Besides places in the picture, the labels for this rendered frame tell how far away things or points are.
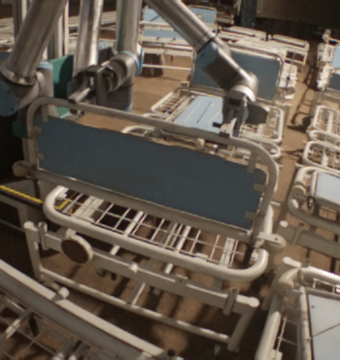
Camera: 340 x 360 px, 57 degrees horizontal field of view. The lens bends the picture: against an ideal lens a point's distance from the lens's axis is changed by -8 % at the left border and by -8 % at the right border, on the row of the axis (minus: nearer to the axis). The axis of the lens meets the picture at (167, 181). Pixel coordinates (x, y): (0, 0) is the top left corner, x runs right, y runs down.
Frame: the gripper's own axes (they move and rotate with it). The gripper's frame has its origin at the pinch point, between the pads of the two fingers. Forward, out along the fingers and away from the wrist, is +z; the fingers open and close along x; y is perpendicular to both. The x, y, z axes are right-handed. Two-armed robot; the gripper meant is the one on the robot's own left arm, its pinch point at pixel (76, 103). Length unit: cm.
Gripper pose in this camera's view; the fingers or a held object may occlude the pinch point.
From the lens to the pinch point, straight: 95.6
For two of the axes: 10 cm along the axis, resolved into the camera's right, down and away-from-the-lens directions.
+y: 9.4, 2.6, -2.2
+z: -3.4, 6.2, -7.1
